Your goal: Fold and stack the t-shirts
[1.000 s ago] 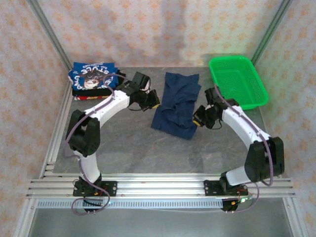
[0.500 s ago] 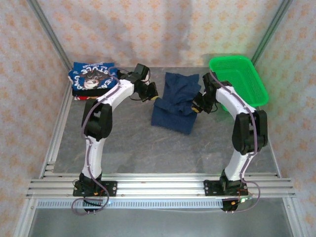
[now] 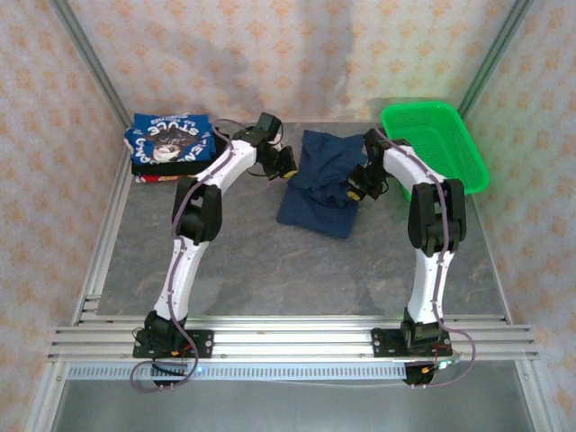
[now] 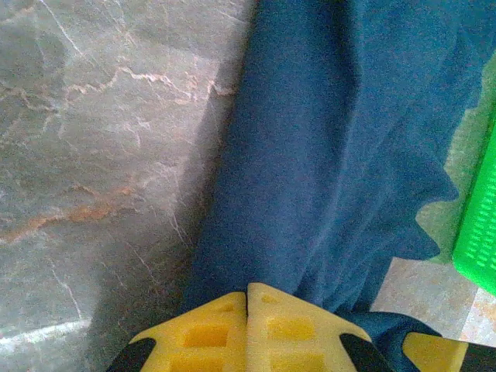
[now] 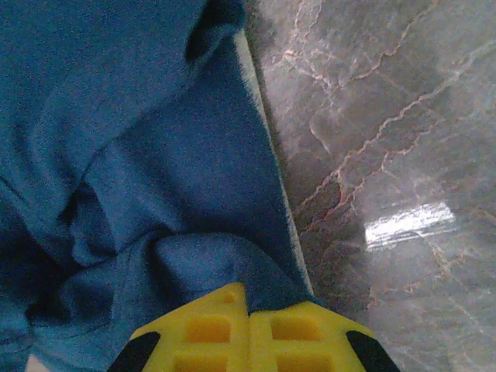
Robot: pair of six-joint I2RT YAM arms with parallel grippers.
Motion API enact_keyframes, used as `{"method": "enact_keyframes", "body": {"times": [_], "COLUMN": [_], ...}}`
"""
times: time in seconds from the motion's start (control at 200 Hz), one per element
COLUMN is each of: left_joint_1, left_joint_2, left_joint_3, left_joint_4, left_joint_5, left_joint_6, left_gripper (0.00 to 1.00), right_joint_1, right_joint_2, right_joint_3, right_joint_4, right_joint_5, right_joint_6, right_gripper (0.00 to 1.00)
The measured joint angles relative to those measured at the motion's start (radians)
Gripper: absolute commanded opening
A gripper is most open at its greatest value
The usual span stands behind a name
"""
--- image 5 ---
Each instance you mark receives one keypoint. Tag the navy blue t-shirt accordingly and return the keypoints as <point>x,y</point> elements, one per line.
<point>155,155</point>

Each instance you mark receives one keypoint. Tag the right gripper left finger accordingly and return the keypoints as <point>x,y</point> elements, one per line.
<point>205,341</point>

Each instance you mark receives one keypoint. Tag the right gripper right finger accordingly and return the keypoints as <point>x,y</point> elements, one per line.
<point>310,341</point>

